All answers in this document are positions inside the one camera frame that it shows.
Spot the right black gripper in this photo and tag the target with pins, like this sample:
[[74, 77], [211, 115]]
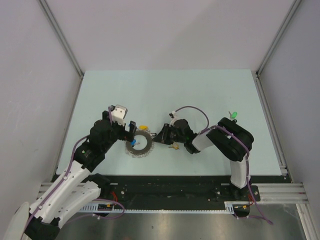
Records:
[[163, 136]]

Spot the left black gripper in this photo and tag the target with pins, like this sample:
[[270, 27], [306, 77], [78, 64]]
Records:
[[126, 135]]

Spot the metal key organizer ring disc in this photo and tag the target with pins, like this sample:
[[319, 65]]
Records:
[[145, 147]]

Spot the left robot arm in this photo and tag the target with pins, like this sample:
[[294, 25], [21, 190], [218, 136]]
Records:
[[77, 186]]

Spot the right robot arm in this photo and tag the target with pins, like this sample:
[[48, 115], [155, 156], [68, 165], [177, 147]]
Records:
[[232, 140]]

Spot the blue tag key lower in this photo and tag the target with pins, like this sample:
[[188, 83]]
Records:
[[134, 143]]

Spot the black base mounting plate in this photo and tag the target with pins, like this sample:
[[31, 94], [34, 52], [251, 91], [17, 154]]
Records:
[[173, 193]]

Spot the green key tag key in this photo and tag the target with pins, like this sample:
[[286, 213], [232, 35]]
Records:
[[233, 115]]

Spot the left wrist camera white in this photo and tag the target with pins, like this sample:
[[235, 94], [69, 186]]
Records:
[[118, 114]]

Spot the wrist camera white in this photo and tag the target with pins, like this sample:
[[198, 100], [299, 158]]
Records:
[[118, 114], [174, 117]]

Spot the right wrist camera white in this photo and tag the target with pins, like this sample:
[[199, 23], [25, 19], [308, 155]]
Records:
[[174, 117]]

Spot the aluminium front rail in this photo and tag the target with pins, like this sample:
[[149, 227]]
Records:
[[282, 193]]

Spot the left aluminium frame post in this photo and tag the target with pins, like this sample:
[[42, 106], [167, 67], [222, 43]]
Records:
[[48, 13]]

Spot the aluminium frame post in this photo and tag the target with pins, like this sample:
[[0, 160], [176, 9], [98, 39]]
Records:
[[48, 13], [279, 35]]

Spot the right aluminium frame post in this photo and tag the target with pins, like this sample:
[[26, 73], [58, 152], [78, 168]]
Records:
[[279, 35]]

